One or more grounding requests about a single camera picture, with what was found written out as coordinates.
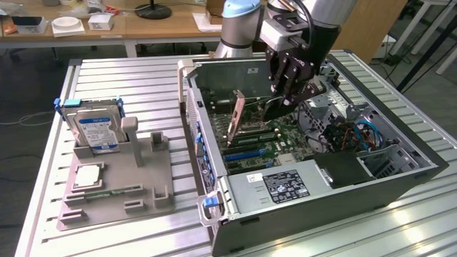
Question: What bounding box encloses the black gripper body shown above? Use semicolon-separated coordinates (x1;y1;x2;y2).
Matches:
284;22;342;84

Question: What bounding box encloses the black low-profile graphics card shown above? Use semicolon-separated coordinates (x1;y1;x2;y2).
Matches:
226;89;298;147

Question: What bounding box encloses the perforated metal drive cage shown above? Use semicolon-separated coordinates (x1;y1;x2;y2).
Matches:
302;65;359;128

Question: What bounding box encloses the wooden cabinet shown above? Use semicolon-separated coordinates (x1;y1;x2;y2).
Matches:
322;0;410;65

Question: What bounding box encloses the green motherboard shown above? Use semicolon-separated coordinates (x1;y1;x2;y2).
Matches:
202;89;318;175

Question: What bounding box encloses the white electrical box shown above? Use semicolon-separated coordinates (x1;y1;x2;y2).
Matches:
382;34;398;57

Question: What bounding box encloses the black RAM stick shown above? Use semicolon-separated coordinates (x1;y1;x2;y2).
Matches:
234;132;278;147

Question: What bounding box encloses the white paper stack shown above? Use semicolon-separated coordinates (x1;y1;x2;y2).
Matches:
192;12;224;33

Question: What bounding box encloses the blue expansion slot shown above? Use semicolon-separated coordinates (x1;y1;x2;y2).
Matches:
223;148;270;162

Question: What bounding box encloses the black metal stand leg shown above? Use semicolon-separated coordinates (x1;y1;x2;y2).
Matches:
396;16;457;92

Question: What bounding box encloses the black plastic shroud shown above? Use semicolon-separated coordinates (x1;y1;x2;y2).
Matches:
314;152;376;190

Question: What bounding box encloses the metal disk bay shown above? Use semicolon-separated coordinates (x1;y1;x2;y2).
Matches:
356;139;432;179

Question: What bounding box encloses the wooden desk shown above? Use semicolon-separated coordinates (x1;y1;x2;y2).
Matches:
0;0;322;50

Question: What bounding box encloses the black lamp base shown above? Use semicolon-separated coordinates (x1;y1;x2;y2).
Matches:
135;0;174;20

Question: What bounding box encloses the grey power supply unit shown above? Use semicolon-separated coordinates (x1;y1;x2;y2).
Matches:
224;160;336;216

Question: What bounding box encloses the black open PC case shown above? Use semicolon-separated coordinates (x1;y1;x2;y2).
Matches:
178;52;451;257

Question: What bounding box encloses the small white carton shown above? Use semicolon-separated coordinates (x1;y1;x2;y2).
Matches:
87;13;115;31

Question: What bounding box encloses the hard disk in blue caddy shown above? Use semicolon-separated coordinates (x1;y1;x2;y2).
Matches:
54;96;126;155

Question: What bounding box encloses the grey plastic parts rack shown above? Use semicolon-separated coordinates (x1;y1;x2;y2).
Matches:
57;116;176;232

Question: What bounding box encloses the white round holder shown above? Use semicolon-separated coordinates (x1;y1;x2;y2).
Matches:
51;17;87;37

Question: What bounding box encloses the green RAM stick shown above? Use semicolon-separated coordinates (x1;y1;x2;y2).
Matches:
85;187;133;199

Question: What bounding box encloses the silver CPU chip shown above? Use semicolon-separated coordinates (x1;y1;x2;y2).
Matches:
74;165;103;188

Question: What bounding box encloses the white box with dark lid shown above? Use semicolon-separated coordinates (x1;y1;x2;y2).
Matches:
13;16;49;35

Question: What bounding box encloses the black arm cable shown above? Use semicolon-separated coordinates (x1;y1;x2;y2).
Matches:
278;0;318;51

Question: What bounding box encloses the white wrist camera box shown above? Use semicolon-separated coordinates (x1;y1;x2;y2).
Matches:
260;18;304;50

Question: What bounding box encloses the black wire bundle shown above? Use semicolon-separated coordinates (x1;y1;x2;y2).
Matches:
296;103;344;155

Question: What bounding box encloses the blue wire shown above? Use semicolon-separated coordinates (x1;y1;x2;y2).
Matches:
356;120;386;150

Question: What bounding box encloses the red wire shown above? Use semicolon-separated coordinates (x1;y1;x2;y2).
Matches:
342;125;359;150

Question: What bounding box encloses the white table frame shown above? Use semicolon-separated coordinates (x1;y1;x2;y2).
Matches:
390;0;457;75

